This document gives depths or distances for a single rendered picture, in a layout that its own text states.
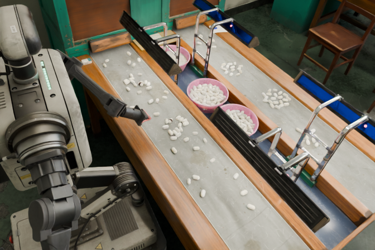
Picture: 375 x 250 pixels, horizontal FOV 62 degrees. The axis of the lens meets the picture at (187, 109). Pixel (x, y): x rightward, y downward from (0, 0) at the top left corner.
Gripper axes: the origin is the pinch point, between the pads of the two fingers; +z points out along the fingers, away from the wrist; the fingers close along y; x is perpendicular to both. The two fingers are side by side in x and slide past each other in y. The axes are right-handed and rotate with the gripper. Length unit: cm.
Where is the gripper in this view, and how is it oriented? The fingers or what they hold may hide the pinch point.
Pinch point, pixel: (149, 118)
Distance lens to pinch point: 167.8
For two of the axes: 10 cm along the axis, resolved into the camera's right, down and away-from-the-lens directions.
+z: 5.9, 2.1, 7.8
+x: -6.0, 7.6, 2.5
